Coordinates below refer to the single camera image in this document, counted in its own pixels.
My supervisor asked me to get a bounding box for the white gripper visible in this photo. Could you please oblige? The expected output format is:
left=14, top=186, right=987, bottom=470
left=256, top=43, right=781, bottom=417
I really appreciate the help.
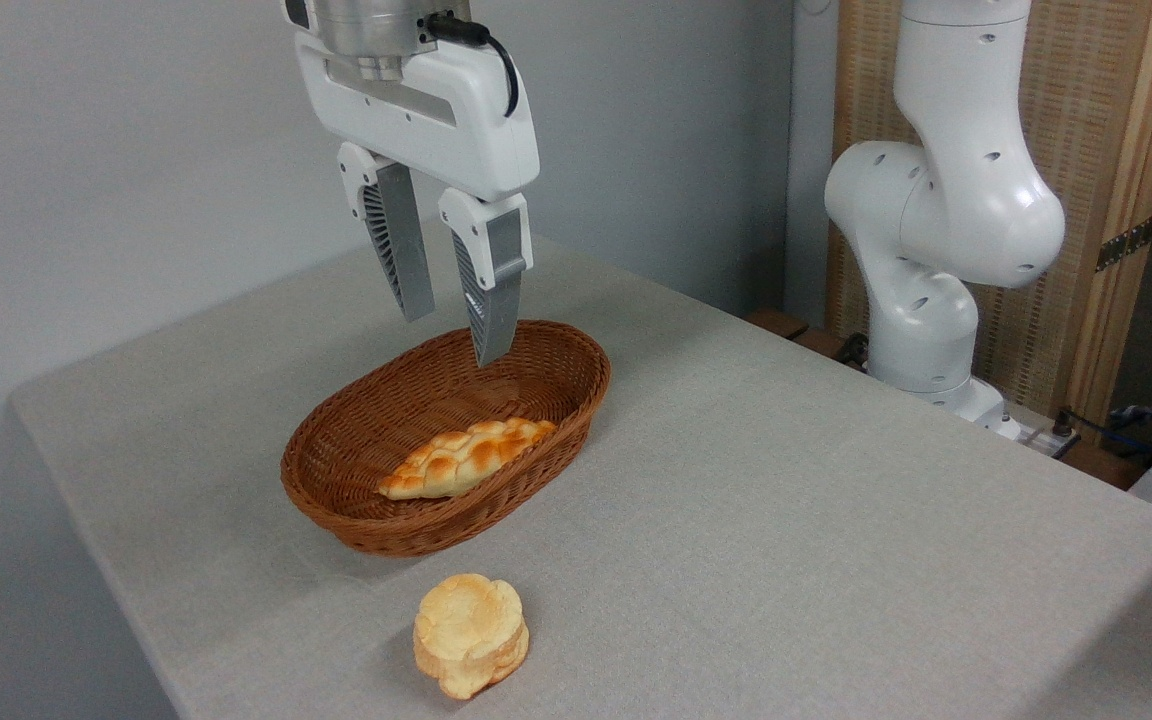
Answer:
left=295, top=32, right=542, bottom=368

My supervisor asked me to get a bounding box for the long braided bread loaf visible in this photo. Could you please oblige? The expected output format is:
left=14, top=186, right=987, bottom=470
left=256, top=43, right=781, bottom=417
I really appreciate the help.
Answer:
left=377, top=417, right=559, bottom=501

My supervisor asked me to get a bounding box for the round flower-shaped bread bun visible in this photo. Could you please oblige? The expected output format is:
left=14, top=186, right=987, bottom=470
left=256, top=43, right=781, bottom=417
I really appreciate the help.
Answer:
left=412, top=573, right=531, bottom=701

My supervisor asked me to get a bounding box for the brown oval wicker basket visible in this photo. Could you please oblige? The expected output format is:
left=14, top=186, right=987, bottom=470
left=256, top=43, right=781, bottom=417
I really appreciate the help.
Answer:
left=281, top=320, right=612, bottom=558

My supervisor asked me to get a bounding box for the grey tablecloth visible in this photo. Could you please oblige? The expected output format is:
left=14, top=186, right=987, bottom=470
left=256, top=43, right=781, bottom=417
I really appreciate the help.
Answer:
left=8, top=215, right=1152, bottom=720

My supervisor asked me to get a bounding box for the white power socket with plug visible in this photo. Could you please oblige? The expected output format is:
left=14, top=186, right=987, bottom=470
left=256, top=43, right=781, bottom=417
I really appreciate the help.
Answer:
left=1019, top=408, right=1083, bottom=461

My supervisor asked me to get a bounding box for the wooden rattan folding screen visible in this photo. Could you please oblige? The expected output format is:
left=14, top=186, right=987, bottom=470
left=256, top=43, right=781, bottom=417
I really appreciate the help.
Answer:
left=826, top=0, right=1152, bottom=433

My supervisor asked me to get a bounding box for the black metal screen hinge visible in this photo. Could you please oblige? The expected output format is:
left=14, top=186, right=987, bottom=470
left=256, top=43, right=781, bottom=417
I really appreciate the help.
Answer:
left=1096, top=214, right=1152, bottom=273

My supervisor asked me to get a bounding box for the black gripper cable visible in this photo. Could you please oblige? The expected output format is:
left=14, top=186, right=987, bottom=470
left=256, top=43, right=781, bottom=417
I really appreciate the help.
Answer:
left=425, top=12, right=520, bottom=118

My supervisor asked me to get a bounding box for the black power cable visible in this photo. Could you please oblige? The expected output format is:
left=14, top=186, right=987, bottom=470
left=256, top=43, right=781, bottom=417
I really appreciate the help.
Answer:
left=1054, top=405, right=1152, bottom=473

